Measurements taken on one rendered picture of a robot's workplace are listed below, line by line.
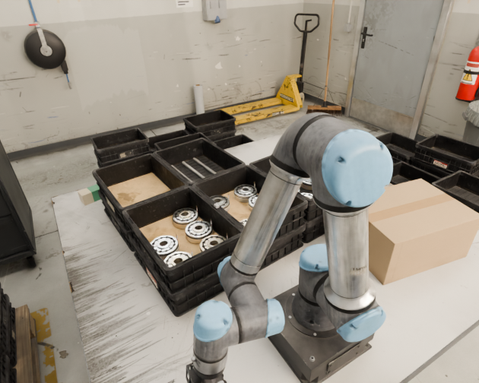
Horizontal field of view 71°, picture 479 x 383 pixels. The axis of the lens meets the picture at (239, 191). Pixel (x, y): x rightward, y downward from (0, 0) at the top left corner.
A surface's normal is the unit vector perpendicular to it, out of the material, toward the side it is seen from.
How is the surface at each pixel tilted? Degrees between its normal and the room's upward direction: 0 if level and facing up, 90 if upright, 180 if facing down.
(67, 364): 0
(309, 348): 3
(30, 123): 90
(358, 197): 81
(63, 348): 0
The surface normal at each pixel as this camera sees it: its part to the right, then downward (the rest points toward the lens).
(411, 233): -0.03, -0.84
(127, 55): 0.51, 0.45
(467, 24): -0.86, 0.30
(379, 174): 0.31, 0.36
